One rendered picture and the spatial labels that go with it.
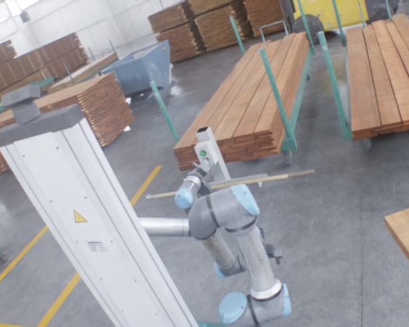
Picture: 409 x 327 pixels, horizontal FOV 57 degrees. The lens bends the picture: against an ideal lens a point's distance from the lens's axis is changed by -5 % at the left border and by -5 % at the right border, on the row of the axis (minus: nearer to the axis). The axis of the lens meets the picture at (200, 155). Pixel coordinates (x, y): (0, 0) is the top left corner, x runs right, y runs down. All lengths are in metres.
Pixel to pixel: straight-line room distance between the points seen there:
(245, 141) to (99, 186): 2.45
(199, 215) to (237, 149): 2.23
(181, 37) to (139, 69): 3.39
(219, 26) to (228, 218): 10.07
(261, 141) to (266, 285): 2.10
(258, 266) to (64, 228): 0.66
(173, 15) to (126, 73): 3.39
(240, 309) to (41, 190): 0.79
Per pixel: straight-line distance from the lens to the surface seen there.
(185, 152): 3.66
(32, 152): 1.20
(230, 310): 1.48
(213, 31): 11.29
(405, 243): 1.52
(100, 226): 1.21
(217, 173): 2.01
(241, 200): 1.27
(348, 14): 8.13
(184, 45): 11.67
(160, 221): 1.57
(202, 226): 1.30
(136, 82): 8.65
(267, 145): 3.41
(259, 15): 10.84
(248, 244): 1.34
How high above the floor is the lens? 1.95
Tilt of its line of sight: 23 degrees down
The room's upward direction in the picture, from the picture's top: 23 degrees counter-clockwise
